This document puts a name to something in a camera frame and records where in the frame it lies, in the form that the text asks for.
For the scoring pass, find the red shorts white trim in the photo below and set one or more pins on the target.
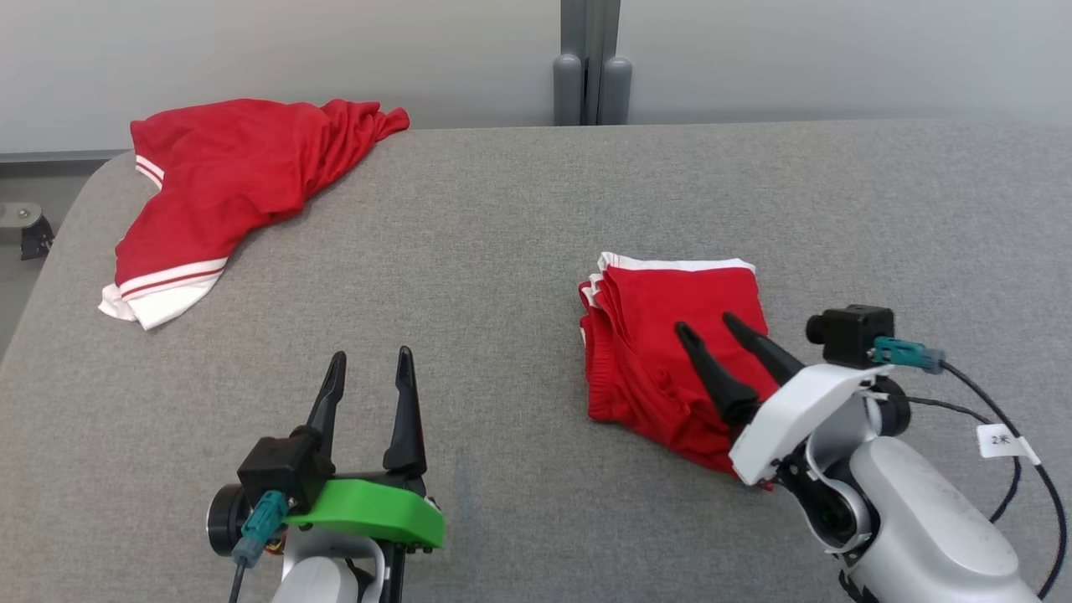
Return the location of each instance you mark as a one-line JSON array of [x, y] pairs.
[[653, 335]]

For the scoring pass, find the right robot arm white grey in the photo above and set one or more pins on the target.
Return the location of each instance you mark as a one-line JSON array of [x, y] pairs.
[[921, 519]]

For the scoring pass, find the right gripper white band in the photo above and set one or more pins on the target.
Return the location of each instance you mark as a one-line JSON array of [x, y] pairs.
[[796, 419]]

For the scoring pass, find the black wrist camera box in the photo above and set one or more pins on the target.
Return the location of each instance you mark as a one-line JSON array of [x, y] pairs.
[[280, 469], [850, 335]]

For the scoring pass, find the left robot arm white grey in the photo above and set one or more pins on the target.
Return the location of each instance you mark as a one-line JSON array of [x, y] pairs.
[[322, 578]]

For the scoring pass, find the grey partition bottom rail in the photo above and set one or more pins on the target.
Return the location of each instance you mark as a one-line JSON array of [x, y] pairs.
[[59, 157]]

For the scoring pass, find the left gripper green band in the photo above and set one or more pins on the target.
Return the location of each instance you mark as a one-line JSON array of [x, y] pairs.
[[377, 511]]

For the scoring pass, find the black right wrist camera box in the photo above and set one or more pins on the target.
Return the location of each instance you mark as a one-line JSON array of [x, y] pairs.
[[850, 335]]

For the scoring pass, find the red shirt white striped sleeves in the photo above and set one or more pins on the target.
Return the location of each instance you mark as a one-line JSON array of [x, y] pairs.
[[226, 167]]

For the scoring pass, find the grey double-bar partition post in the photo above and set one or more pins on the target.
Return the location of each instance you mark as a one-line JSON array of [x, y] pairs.
[[574, 33]]

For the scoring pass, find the black furniture foot metal plate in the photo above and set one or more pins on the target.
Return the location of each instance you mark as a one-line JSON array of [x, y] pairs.
[[38, 239]]

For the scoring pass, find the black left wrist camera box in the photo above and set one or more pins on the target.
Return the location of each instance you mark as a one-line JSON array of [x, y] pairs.
[[280, 469]]

